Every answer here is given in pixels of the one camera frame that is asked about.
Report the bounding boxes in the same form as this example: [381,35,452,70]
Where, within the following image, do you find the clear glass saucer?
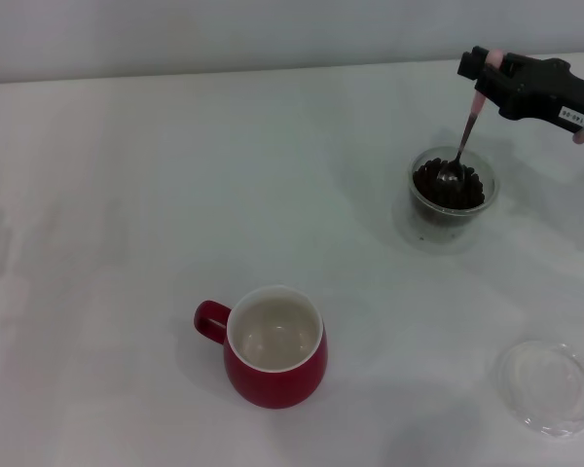
[495,340,584,439]

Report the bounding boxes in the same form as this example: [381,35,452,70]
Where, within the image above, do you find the coffee bean pile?
[412,156,486,210]

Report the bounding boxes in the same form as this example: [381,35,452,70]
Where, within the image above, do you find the double-walled glass cup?
[402,147,501,254]

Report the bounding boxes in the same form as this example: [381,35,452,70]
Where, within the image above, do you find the red ceramic mug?
[192,284,330,410]

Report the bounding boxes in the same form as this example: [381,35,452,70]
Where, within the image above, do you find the pink-handled metal spoon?
[435,48,505,185]

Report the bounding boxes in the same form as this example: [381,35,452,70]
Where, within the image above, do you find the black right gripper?
[458,46,584,147]

